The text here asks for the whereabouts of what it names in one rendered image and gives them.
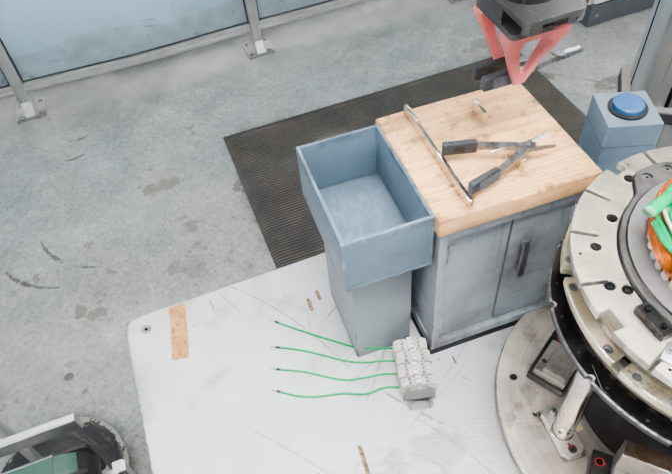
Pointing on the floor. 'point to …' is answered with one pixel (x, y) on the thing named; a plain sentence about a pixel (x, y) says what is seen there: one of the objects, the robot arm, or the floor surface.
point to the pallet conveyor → (62, 463)
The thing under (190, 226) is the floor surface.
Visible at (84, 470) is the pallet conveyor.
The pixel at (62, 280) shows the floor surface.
